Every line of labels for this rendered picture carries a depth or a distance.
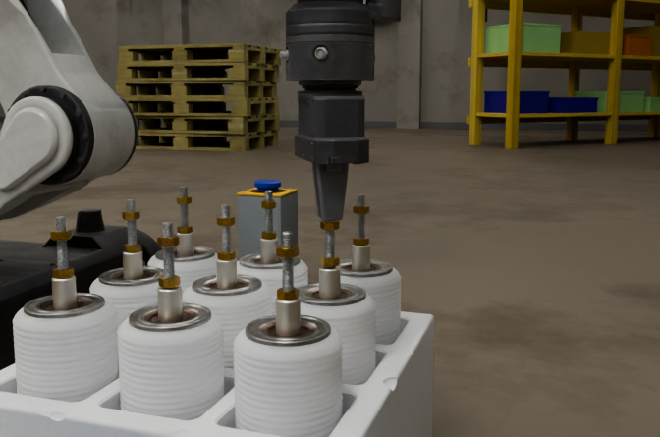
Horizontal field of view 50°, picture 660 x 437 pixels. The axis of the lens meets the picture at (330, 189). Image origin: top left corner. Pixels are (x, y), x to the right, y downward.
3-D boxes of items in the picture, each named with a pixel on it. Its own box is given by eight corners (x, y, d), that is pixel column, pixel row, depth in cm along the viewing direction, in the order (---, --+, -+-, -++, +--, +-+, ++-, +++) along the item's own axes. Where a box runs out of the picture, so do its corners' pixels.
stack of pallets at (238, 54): (114, 148, 588) (110, 45, 576) (165, 142, 666) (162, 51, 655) (246, 152, 554) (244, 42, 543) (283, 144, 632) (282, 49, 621)
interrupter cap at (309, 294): (326, 313, 69) (326, 306, 69) (278, 298, 74) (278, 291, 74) (381, 299, 74) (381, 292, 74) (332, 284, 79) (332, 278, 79)
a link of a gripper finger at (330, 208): (315, 220, 72) (315, 158, 71) (346, 218, 73) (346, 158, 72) (319, 222, 71) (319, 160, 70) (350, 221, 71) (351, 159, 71)
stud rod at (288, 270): (292, 313, 63) (292, 230, 62) (295, 317, 62) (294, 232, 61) (281, 314, 63) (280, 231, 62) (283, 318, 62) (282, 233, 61)
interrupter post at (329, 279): (328, 302, 72) (328, 271, 72) (313, 298, 74) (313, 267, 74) (346, 299, 74) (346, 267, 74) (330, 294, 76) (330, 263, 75)
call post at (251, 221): (239, 397, 109) (235, 194, 104) (257, 380, 115) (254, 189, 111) (282, 404, 106) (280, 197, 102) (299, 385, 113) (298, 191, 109)
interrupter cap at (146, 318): (117, 334, 63) (117, 327, 63) (141, 308, 71) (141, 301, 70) (202, 335, 63) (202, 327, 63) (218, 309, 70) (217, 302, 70)
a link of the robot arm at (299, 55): (394, 163, 67) (395, 34, 66) (294, 166, 65) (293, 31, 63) (355, 152, 79) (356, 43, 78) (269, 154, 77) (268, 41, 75)
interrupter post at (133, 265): (147, 280, 81) (146, 251, 81) (127, 284, 80) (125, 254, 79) (139, 276, 83) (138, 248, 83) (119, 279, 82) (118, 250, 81)
